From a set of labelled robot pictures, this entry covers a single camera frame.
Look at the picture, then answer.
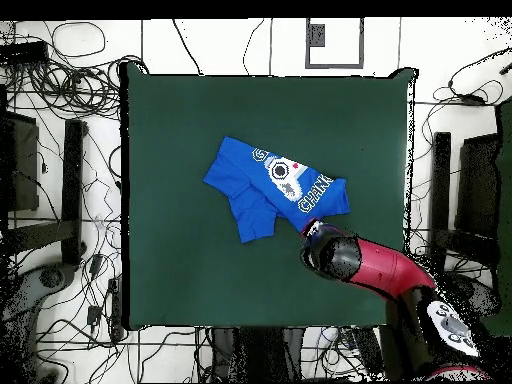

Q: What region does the black box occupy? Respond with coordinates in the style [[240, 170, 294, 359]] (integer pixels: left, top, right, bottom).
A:
[[454, 133, 501, 238], [0, 109, 40, 212]]

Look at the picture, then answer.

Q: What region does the thin black cable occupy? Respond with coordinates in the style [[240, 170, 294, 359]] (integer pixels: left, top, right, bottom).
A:
[[241, 17, 266, 76], [169, 17, 203, 77]]

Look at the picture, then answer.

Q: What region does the black cable with connector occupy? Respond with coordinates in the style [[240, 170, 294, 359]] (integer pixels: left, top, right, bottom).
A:
[[433, 47, 512, 107]]

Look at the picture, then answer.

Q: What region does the blue printed t-shirt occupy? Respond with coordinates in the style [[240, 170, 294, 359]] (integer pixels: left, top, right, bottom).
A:
[[202, 135, 351, 244]]

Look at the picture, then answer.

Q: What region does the green cloth on side table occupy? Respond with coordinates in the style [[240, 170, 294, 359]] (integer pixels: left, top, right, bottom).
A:
[[477, 99, 512, 337]]

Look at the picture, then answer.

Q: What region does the black power strip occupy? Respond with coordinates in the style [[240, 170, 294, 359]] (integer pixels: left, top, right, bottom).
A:
[[0, 40, 50, 65], [345, 326, 385, 377], [106, 275, 123, 341]]

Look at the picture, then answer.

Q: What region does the black cable tangle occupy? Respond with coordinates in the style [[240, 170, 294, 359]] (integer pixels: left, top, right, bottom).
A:
[[0, 21, 149, 121]]

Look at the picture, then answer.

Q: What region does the gray office chair base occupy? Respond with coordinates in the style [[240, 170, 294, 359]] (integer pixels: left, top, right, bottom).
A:
[[439, 271, 503, 319], [0, 261, 79, 321]]

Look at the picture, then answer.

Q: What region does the black stand frame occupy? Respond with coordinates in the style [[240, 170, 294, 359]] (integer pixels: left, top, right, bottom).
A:
[[7, 118, 87, 267], [427, 131, 501, 273]]

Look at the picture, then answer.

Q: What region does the dark square floor tag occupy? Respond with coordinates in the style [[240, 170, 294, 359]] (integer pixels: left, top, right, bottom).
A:
[[306, 23, 326, 47]]

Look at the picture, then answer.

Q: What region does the dark green table cloth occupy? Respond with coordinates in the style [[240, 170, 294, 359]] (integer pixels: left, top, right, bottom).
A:
[[119, 61, 417, 331]]

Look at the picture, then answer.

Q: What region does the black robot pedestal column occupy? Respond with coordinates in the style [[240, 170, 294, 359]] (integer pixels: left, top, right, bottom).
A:
[[209, 326, 305, 383]]

